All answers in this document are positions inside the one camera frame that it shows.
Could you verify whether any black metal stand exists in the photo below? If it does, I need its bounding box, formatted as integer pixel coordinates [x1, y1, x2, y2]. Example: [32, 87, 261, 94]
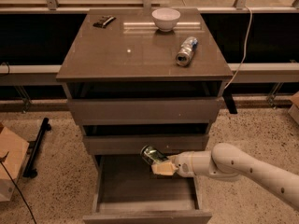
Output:
[23, 118, 51, 178]

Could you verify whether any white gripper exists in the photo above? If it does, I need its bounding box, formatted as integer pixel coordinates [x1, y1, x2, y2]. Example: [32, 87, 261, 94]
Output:
[151, 152, 194, 177]

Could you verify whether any middle grey drawer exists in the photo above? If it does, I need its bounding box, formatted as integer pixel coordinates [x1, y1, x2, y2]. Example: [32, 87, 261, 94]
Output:
[83, 134, 209, 155]

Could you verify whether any top grey drawer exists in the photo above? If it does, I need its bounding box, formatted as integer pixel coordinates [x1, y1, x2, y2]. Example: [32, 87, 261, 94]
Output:
[68, 99, 220, 125]

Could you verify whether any black cable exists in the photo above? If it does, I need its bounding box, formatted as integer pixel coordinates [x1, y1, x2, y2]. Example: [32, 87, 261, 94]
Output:
[0, 152, 37, 224]

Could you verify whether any cardboard box at right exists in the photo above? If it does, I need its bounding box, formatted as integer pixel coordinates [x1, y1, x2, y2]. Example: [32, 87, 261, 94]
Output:
[288, 91, 299, 124]

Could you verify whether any bottom grey drawer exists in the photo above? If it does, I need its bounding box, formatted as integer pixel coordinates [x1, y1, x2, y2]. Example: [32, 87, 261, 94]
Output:
[83, 155, 212, 224]

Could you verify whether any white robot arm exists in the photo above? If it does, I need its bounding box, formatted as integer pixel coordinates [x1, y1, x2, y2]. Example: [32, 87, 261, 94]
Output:
[149, 143, 299, 210]

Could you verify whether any cardboard box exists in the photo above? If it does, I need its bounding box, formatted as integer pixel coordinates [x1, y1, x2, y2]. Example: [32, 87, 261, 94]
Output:
[288, 91, 299, 124]
[0, 124, 29, 202]

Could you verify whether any white bowl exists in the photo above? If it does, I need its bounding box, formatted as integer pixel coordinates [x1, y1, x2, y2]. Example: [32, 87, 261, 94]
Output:
[151, 8, 180, 32]

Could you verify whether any grey drawer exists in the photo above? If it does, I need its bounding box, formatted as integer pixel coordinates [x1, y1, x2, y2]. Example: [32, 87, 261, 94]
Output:
[83, 134, 209, 155]
[68, 99, 220, 125]
[83, 155, 212, 224]

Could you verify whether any black snack wrapper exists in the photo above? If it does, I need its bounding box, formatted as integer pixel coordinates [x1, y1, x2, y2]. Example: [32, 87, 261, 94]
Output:
[93, 15, 116, 28]

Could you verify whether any grey drawer cabinet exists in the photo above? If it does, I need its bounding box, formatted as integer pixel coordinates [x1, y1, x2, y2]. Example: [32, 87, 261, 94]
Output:
[55, 7, 235, 224]

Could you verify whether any white cable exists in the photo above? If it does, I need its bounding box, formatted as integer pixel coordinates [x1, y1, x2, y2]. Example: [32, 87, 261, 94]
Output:
[223, 6, 254, 91]

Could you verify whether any silver blue can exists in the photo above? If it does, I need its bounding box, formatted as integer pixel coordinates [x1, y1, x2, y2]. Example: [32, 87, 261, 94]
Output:
[176, 36, 198, 66]

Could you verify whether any green soda can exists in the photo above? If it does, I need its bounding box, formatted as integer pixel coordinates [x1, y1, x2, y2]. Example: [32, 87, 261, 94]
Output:
[140, 146, 168, 165]

